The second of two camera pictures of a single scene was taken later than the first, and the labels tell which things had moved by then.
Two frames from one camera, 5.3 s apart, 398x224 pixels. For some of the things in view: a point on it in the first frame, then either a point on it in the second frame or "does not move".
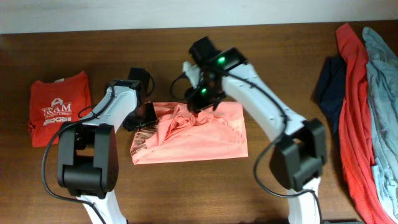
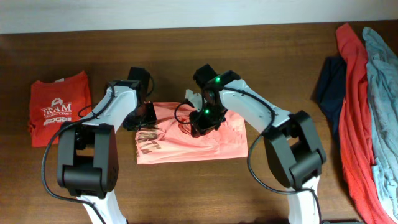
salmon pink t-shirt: [181, 135] does not move
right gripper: [197, 101] → [201, 124]
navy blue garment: [331, 88] does not move
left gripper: [152, 117] does not move
